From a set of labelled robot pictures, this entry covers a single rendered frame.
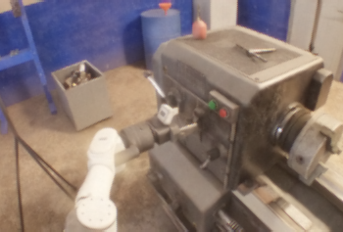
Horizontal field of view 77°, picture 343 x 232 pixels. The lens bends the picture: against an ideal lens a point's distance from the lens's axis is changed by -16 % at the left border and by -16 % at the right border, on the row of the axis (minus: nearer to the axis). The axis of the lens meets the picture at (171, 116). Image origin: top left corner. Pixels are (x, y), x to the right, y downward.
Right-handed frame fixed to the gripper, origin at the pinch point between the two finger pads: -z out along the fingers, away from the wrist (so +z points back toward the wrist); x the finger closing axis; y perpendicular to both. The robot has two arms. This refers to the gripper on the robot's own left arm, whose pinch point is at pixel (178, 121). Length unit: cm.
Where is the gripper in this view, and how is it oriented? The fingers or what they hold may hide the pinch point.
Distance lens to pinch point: 79.0
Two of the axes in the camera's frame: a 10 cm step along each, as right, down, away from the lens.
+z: -8.5, 3.5, -4.0
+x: 5.3, 4.7, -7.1
